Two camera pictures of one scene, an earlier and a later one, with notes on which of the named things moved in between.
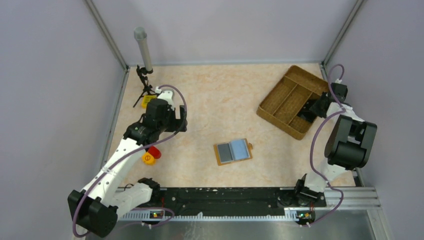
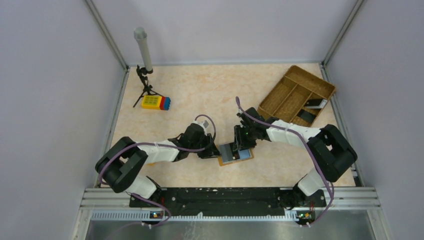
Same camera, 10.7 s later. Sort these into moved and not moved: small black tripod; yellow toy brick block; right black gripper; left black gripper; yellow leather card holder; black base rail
Moved: right black gripper; left black gripper
Not moved: yellow leather card holder; yellow toy brick block; small black tripod; black base rail
